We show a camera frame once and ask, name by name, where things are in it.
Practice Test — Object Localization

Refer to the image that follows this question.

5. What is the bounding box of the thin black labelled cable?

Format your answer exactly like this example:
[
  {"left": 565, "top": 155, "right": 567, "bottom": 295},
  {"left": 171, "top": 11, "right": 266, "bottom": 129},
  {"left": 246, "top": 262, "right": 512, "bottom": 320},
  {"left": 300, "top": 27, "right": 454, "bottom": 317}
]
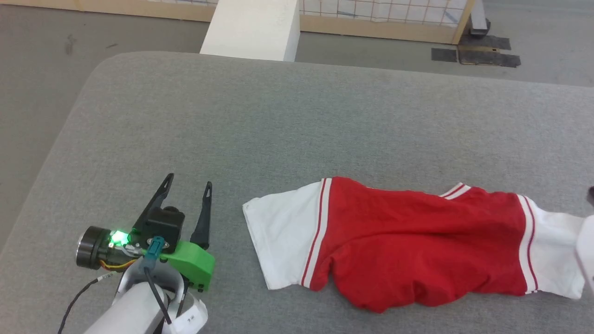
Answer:
[{"left": 57, "top": 272, "right": 117, "bottom": 334}]

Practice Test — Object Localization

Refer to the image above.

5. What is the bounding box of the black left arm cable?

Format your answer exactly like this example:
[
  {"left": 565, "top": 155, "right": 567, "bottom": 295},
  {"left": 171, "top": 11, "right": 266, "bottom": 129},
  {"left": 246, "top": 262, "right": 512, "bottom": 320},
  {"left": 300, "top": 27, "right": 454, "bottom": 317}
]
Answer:
[{"left": 143, "top": 236, "right": 173, "bottom": 325}]

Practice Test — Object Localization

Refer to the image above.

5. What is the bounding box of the red and white t-shirt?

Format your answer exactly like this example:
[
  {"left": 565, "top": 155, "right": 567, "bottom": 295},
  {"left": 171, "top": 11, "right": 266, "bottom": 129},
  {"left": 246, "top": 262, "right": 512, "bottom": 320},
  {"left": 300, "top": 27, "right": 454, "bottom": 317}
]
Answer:
[{"left": 242, "top": 176, "right": 587, "bottom": 314}]

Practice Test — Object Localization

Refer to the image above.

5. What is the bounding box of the white paper label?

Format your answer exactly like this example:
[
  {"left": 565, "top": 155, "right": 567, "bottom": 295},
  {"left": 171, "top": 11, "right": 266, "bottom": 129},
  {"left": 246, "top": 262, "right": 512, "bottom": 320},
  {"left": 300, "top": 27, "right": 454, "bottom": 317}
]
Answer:
[{"left": 169, "top": 298, "right": 208, "bottom": 334}]

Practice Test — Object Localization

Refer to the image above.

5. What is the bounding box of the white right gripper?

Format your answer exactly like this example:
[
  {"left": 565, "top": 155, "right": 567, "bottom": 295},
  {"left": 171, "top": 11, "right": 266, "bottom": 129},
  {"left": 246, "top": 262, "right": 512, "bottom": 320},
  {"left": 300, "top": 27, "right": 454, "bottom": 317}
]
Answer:
[{"left": 575, "top": 186, "right": 594, "bottom": 294}]

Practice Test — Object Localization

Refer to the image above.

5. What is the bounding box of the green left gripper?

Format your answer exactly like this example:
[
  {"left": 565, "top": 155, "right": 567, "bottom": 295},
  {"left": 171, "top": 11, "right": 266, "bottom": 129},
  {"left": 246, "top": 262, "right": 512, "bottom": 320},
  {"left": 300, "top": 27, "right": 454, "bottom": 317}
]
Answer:
[{"left": 76, "top": 173, "right": 216, "bottom": 292}]

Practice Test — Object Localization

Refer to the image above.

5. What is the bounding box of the grey metal post foot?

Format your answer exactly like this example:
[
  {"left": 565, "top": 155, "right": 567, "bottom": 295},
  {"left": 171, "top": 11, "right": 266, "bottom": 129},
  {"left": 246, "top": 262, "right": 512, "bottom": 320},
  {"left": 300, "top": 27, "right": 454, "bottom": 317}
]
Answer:
[{"left": 468, "top": 0, "right": 492, "bottom": 38}]

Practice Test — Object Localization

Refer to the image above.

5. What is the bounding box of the white rectangular box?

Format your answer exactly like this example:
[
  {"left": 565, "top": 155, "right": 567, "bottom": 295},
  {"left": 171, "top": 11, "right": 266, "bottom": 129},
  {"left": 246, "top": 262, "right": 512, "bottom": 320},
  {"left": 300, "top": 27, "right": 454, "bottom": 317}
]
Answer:
[{"left": 200, "top": 0, "right": 301, "bottom": 63}]

